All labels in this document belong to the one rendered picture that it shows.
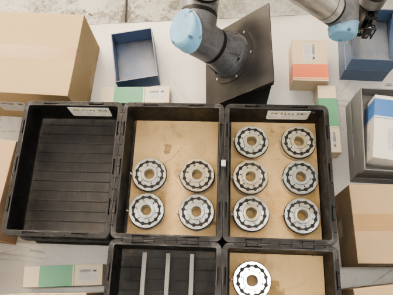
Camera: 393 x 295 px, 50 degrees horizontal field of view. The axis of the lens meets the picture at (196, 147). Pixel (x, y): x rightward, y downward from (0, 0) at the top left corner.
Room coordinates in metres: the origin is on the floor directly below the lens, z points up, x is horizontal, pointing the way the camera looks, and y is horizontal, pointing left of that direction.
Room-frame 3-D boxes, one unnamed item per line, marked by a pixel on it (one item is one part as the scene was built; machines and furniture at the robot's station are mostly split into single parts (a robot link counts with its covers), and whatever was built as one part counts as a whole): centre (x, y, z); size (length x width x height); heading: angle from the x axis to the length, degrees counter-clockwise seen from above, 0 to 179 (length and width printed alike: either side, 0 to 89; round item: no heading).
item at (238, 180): (0.31, -0.14, 0.86); 0.10 x 0.10 x 0.01
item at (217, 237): (0.35, 0.08, 0.92); 0.40 x 0.30 x 0.02; 170
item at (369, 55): (0.74, -0.63, 0.81); 0.20 x 0.15 x 0.07; 168
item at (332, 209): (0.30, -0.21, 0.92); 0.40 x 0.30 x 0.02; 170
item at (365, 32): (0.73, -0.56, 0.96); 0.09 x 0.08 x 0.12; 168
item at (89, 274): (0.11, 0.45, 0.73); 0.24 x 0.06 x 0.06; 85
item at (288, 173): (0.28, -0.29, 0.86); 0.10 x 0.10 x 0.01
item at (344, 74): (0.74, -0.63, 0.74); 0.20 x 0.15 x 0.07; 168
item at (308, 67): (0.71, -0.43, 0.74); 0.16 x 0.12 x 0.07; 170
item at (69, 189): (0.40, 0.38, 0.87); 0.40 x 0.30 x 0.11; 170
